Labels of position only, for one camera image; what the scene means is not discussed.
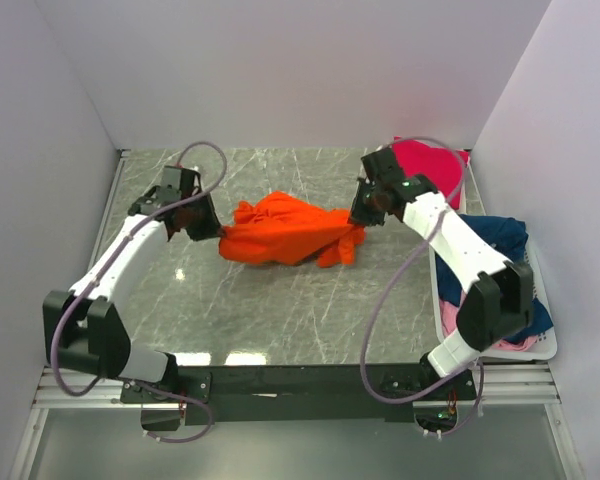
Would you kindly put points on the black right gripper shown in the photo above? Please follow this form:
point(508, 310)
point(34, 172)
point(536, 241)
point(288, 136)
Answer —
point(358, 215)

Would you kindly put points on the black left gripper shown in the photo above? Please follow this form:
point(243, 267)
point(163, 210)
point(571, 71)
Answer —
point(212, 228)

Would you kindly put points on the orange t-shirt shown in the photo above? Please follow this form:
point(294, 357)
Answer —
point(281, 229)

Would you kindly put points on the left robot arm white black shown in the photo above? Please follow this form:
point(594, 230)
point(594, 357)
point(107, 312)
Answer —
point(83, 328)

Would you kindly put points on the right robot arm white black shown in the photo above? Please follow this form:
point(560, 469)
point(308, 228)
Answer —
point(498, 299)

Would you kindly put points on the folded magenta t-shirt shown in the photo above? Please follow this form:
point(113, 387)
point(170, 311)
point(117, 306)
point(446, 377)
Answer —
point(437, 164)

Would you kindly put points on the navy blue t-shirt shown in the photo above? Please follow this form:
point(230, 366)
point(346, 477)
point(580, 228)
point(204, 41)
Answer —
point(509, 237)

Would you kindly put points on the light pink t-shirt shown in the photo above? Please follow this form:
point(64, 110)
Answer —
point(476, 331)

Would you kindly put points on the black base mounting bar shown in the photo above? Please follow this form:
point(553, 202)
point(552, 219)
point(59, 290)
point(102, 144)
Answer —
point(311, 392)

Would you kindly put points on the white plastic laundry basket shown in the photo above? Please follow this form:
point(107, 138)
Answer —
point(545, 346)

